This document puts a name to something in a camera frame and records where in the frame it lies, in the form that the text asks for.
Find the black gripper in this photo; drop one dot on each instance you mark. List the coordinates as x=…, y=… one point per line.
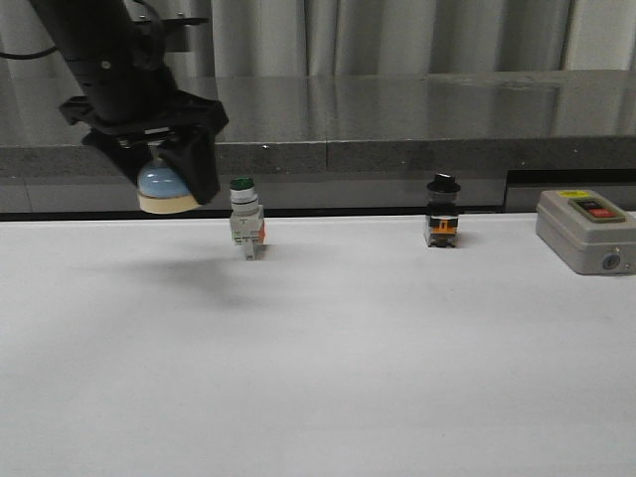
x=128, y=108

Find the blue cream desk bell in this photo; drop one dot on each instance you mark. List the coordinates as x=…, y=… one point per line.
x=161, y=191

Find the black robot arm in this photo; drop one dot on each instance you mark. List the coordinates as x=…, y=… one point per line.
x=101, y=34

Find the grey pleated curtain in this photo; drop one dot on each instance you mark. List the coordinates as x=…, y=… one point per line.
x=401, y=38

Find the grey granite counter slab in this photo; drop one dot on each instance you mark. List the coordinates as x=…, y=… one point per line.
x=323, y=144

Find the green pushbutton switch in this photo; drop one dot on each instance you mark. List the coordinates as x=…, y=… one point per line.
x=247, y=217

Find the black rotary selector switch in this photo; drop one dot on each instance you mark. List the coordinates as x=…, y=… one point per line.
x=441, y=220

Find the grey on-off switch box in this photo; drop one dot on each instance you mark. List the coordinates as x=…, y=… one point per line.
x=588, y=232

